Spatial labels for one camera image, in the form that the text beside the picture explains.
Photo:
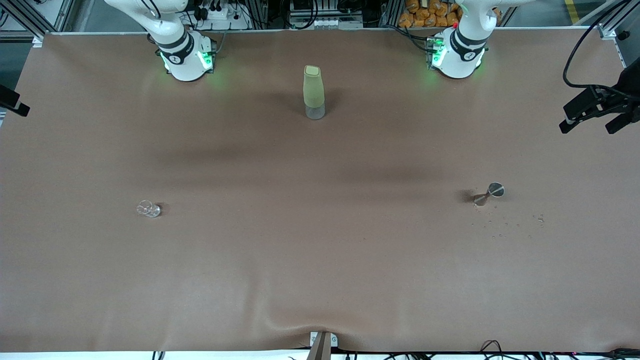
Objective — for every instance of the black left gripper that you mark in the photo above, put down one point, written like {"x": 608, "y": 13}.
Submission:
{"x": 626, "y": 92}

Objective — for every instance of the steel double jigger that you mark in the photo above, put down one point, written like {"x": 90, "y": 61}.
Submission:
{"x": 496, "y": 189}

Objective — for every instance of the clear glass measuring beaker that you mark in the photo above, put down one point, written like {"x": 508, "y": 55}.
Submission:
{"x": 152, "y": 212}

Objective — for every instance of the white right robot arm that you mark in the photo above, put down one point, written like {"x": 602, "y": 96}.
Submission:
{"x": 185, "y": 65}

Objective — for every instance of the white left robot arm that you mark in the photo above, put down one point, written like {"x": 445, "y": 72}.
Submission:
{"x": 457, "y": 62}

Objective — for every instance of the tall green shaker bottle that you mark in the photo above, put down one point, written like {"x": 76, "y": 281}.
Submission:
{"x": 313, "y": 92}

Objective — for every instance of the clear liquid droplet cluster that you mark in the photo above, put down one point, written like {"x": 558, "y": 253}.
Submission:
{"x": 540, "y": 218}

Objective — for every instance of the orange bags pile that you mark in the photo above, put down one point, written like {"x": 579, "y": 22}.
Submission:
{"x": 425, "y": 17}

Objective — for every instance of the white power strip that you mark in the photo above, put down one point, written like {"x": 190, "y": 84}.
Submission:
{"x": 220, "y": 16}

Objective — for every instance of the grey connector box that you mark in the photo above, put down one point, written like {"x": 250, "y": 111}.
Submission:
{"x": 325, "y": 22}

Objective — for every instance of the brown table mat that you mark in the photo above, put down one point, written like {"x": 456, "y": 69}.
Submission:
{"x": 320, "y": 260}

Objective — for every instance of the aluminium frame rail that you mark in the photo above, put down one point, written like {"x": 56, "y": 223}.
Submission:
{"x": 38, "y": 41}
{"x": 607, "y": 31}

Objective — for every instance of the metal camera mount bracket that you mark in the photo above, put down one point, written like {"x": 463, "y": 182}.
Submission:
{"x": 322, "y": 350}

